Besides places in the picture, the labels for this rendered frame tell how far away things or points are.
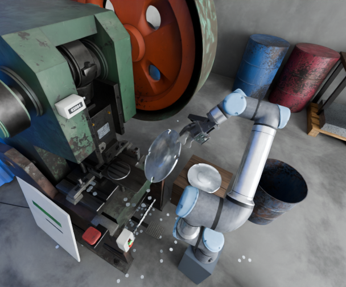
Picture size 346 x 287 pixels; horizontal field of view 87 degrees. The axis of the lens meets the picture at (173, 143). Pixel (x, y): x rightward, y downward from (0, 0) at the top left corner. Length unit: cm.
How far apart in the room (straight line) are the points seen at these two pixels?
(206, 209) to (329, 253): 171
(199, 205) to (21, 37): 68
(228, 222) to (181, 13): 77
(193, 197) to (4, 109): 59
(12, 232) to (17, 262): 26
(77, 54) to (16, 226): 165
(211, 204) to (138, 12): 85
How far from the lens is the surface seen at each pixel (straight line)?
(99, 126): 88
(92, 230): 100
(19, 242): 203
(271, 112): 70
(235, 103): 66
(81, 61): 74
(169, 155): 89
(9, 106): 64
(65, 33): 72
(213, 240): 107
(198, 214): 66
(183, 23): 86
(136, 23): 102
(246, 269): 183
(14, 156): 124
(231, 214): 67
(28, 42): 64
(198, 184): 157
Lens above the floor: 167
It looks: 46 degrees down
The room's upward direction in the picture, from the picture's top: 7 degrees clockwise
